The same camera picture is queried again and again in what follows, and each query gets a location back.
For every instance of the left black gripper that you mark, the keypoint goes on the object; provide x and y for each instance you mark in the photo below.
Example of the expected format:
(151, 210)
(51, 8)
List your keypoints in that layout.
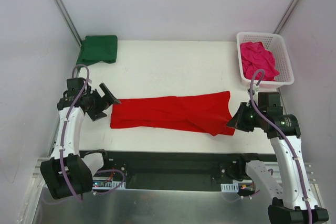
(100, 103)

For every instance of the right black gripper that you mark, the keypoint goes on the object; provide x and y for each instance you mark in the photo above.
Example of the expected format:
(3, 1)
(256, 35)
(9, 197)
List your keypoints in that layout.
(245, 118)

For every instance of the red t shirt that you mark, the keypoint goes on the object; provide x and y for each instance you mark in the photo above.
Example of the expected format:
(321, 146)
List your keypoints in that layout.
(206, 113)

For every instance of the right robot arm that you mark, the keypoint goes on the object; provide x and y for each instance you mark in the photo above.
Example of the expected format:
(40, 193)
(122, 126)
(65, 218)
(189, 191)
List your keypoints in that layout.
(292, 200)

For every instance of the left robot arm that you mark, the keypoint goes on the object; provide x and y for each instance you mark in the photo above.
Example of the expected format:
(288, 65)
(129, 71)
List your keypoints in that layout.
(67, 174)

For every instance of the folded green t shirt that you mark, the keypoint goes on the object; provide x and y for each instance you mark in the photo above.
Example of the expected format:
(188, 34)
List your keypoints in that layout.
(98, 48)

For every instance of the pink t shirt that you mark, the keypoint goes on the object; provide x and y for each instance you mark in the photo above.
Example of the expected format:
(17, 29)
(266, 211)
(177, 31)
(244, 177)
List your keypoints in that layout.
(254, 56)

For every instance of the right white cable duct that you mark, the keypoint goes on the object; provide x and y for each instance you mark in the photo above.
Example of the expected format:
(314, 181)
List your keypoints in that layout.
(230, 188)

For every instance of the white cable duct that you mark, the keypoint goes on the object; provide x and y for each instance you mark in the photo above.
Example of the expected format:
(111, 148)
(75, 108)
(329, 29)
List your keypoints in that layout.
(108, 185)
(230, 188)

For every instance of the left white cable duct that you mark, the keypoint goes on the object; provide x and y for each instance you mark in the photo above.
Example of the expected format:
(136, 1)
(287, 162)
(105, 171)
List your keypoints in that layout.
(108, 185)

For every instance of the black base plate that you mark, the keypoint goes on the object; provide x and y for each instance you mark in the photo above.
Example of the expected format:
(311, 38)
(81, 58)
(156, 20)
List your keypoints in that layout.
(178, 171)

